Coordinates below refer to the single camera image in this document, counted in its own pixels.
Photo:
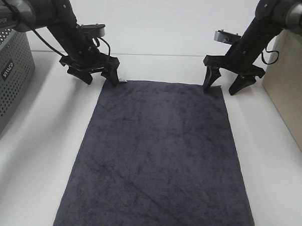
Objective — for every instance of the dark grey towel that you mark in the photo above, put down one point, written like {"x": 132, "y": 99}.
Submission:
{"x": 156, "y": 154}

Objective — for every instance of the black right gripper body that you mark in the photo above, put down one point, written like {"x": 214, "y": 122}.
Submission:
{"x": 218, "y": 62}

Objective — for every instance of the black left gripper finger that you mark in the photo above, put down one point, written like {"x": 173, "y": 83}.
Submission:
{"x": 83, "y": 76}
{"x": 110, "y": 74}

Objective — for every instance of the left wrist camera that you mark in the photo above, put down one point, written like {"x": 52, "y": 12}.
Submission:
{"x": 96, "y": 30}

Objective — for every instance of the grey perforated plastic basket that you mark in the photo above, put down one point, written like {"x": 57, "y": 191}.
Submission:
{"x": 16, "y": 67}

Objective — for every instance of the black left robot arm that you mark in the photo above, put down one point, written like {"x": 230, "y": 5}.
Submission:
{"x": 80, "y": 42}

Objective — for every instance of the beige basket with grey rim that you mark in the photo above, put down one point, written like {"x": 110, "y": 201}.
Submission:
{"x": 283, "y": 82}

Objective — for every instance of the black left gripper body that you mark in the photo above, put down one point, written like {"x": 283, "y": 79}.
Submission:
{"x": 90, "y": 61}

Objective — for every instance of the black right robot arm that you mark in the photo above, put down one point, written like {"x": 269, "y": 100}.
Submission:
{"x": 270, "y": 18}

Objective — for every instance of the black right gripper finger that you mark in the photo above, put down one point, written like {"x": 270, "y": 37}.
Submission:
{"x": 212, "y": 74}
{"x": 241, "y": 82}

